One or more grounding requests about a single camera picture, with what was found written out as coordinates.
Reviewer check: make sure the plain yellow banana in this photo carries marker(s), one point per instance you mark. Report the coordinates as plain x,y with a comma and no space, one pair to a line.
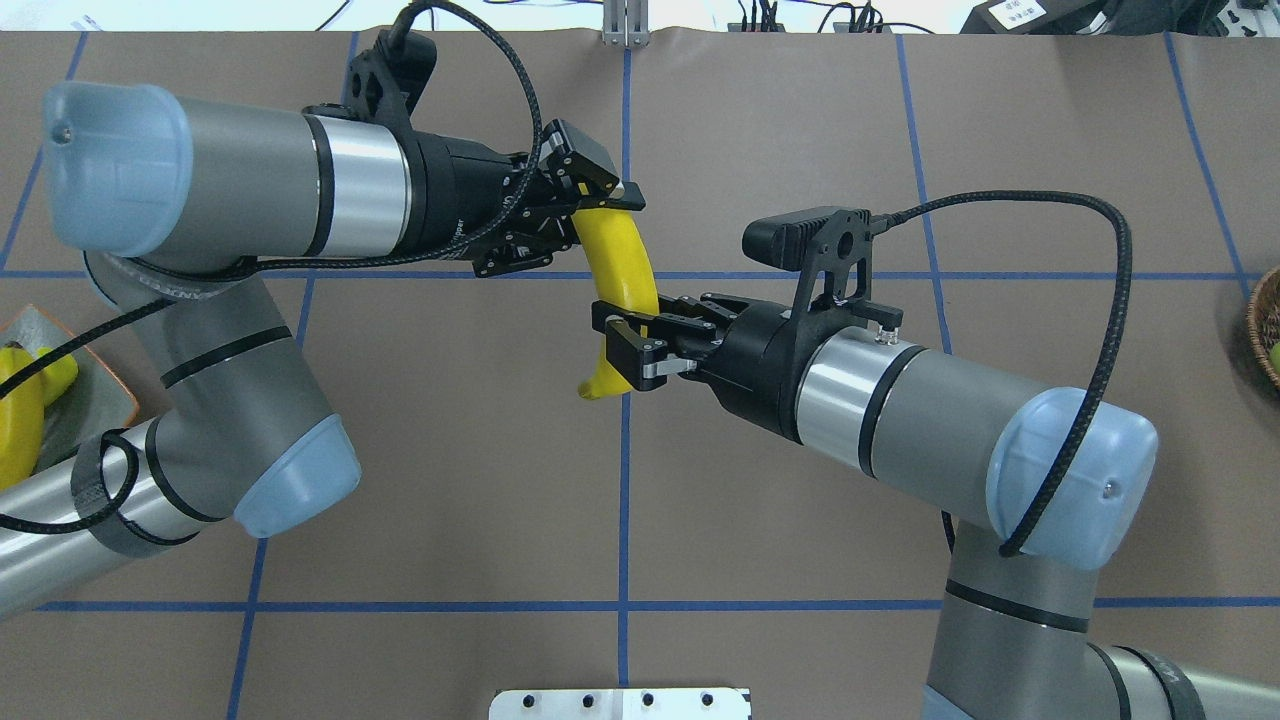
57,378

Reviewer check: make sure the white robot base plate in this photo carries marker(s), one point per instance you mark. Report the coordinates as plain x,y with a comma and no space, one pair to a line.
623,703

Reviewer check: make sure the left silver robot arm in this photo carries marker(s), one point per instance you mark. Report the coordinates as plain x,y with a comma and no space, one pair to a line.
177,206

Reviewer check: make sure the black power adapter box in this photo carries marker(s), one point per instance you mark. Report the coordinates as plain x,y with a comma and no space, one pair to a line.
1031,17

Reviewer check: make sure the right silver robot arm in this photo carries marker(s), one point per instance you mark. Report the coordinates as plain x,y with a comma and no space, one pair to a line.
1012,639

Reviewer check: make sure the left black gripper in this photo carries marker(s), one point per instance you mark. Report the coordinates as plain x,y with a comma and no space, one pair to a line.
452,198

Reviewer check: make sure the yellow banana with brown tip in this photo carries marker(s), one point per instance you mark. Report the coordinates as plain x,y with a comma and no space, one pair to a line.
22,430

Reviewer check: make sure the brown woven wicker basket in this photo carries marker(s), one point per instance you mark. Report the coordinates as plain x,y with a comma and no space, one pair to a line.
1262,325

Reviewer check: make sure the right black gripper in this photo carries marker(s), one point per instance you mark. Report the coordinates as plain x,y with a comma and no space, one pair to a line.
762,362

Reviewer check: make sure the grey square plate orange rim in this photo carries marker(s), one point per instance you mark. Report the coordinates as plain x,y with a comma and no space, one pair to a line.
98,401

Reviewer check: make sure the grey aluminium frame post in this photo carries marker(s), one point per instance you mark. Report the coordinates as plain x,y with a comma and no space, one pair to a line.
626,23

